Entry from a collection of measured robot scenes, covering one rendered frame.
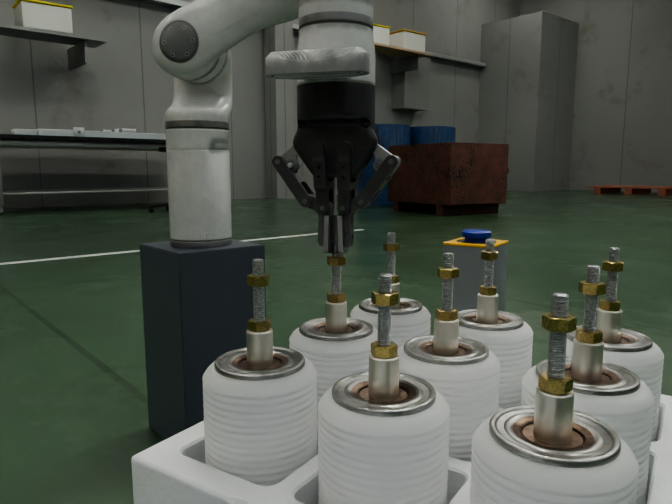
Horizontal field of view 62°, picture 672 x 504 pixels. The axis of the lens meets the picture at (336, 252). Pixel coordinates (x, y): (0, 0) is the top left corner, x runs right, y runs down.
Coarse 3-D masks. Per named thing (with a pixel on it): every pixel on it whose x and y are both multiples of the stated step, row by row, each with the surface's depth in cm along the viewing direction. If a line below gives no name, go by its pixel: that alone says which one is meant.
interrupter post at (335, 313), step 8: (328, 304) 56; (336, 304) 56; (344, 304) 56; (328, 312) 56; (336, 312) 56; (344, 312) 56; (328, 320) 56; (336, 320) 56; (344, 320) 57; (328, 328) 57; (336, 328) 56; (344, 328) 57
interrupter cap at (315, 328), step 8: (312, 320) 60; (320, 320) 60; (352, 320) 60; (360, 320) 60; (304, 328) 57; (312, 328) 57; (320, 328) 58; (352, 328) 58; (360, 328) 57; (368, 328) 57; (312, 336) 54; (320, 336) 54; (328, 336) 54; (336, 336) 54; (344, 336) 54; (352, 336) 54; (360, 336) 54
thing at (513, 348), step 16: (464, 336) 57; (480, 336) 57; (496, 336) 56; (512, 336) 57; (528, 336) 58; (496, 352) 56; (512, 352) 57; (528, 352) 58; (512, 368) 57; (528, 368) 58; (512, 384) 57; (512, 400) 57
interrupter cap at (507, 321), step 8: (464, 312) 63; (472, 312) 63; (504, 312) 63; (464, 320) 60; (472, 320) 61; (504, 320) 60; (512, 320) 60; (520, 320) 60; (472, 328) 58; (480, 328) 57; (488, 328) 57; (496, 328) 57; (504, 328) 57; (512, 328) 57
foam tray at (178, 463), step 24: (192, 432) 50; (144, 456) 46; (168, 456) 46; (192, 456) 49; (144, 480) 45; (168, 480) 44; (192, 480) 43; (216, 480) 43; (240, 480) 43; (288, 480) 43; (312, 480) 43; (456, 480) 44; (648, 480) 47
